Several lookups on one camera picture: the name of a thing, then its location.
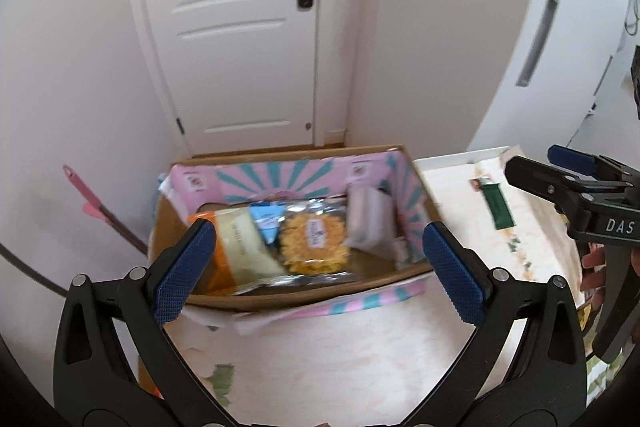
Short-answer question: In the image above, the cream snack packet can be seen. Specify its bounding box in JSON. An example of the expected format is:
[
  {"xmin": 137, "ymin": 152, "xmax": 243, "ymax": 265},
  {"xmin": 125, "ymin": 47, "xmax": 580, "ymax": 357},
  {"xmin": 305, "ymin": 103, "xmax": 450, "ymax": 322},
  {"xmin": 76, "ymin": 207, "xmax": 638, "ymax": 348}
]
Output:
[{"xmin": 212, "ymin": 207, "xmax": 286, "ymax": 283}]

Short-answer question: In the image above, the grey recessed wardrobe handle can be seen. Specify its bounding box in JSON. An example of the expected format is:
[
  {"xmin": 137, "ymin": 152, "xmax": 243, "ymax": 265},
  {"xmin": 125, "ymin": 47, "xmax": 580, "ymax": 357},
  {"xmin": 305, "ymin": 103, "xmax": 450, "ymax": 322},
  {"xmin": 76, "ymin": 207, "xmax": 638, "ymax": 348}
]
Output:
[{"xmin": 515, "ymin": 0, "xmax": 561, "ymax": 88}]

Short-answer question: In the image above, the person's right hand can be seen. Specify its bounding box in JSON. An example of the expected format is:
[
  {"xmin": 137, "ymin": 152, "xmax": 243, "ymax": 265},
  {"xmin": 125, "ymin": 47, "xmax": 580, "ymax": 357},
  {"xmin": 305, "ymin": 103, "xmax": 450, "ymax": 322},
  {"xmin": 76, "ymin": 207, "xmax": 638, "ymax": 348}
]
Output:
[{"xmin": 580, "ymin": 244, "xmax": 608, "ymax": 308}]

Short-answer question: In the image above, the blue triangular snack packet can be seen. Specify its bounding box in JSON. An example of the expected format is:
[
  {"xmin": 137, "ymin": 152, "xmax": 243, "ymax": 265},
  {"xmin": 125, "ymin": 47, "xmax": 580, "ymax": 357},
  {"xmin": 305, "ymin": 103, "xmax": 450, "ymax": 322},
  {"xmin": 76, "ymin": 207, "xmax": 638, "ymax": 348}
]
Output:
[{"xmin": 249, "ymin": 202, "xmax": 287, "ymax": 253}]

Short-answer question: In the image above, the dark green snack packet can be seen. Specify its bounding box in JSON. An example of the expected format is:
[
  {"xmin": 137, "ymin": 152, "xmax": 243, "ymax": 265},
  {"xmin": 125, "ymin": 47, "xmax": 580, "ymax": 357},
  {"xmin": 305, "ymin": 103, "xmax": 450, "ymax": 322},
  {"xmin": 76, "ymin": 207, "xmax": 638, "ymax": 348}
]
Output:
[{"xmin": 479, "ymin": 183, "xmax": 517, "ymax": 230}]

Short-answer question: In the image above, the white panelled door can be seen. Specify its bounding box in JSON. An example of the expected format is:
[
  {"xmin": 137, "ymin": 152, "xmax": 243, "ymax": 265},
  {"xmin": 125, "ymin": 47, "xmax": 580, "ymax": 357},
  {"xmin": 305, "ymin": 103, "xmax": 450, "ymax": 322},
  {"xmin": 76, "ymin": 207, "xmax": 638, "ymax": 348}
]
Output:
[{"xmin": 122, "ymin": 0, "xmax": 351, "ymax": 158}]

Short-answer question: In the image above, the black cable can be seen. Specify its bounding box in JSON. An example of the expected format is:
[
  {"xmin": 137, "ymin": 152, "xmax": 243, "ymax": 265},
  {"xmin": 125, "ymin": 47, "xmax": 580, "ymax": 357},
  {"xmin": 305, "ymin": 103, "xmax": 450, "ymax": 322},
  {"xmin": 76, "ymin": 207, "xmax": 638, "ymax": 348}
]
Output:
[{"xmin": 0, "ymin": 242, "xmax": 76, "ymax": 308}]

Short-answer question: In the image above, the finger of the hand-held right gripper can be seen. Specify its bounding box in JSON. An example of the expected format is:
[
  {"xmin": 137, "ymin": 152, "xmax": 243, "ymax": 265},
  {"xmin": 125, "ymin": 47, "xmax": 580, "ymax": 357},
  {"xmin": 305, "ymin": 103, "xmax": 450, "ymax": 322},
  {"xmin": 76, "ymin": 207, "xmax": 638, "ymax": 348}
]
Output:
[
  {"xmin": 547, "ymin": 145, "xmax": 640, "ymax": 188},
  {"xmin": 504, "ymin": 155, "xmax": 626, "ymax": 219}
]

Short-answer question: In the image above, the cardboard box with pink flaps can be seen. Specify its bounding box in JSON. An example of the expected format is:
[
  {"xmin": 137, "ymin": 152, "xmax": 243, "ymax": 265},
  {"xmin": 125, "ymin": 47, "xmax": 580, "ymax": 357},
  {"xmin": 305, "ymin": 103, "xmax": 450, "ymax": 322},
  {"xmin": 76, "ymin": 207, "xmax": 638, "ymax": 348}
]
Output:
[{"xmin": 147, "ymin": 144, "xmax": 441, "ymax": 313}]

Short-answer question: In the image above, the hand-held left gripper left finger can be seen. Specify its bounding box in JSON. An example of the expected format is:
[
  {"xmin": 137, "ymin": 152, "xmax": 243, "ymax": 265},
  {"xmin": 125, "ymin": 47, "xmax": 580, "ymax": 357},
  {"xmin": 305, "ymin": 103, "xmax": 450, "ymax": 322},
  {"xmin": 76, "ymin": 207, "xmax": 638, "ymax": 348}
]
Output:
[{"xmin": 52, "ymin": 218, "xmax": 236, "ymax": 427}]

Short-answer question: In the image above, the clear white snack packet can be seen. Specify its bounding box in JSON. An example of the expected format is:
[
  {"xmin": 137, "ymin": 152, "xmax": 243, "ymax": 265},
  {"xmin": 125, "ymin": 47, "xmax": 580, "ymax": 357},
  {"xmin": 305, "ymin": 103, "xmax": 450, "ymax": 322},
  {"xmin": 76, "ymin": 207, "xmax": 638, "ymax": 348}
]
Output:
[{"xmin": 345, "ymin": 184, "xmax": 401, "ymax": 258}]

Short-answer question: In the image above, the round yellow snack packet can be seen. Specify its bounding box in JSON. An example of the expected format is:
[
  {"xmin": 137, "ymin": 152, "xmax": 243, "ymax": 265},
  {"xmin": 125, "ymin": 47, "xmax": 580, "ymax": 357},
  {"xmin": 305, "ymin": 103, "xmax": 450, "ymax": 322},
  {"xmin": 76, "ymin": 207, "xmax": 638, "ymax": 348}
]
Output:
[{"xmin": 277, "ymin": 199, "xmax": 353, "ymax": 278}]

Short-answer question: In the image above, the pink broom handle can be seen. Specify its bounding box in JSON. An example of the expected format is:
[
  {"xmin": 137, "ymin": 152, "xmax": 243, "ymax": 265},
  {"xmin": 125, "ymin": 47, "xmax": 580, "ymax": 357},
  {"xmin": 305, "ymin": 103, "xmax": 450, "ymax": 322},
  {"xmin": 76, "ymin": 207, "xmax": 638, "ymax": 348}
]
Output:
[{"xmin": 62, "ymin": 164, "xmax": 151, "ymax": 258}]

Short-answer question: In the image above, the orange snack packet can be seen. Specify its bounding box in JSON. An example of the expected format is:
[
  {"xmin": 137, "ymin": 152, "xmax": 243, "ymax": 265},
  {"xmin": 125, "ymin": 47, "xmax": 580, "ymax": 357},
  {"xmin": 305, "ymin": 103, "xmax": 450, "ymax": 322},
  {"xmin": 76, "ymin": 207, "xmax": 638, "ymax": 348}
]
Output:
[{"xmin": 207, "ymin": 217, "xmax": 236, "ymax": 293}]

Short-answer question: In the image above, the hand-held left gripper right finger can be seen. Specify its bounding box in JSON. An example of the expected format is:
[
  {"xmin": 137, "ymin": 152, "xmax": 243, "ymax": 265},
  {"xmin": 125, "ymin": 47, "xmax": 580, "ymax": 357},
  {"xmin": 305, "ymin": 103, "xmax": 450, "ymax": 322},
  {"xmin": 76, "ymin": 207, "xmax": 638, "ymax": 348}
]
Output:
[{"xmin": 400, "ymin": 221, "xmax": 588, "ymax": 427}]

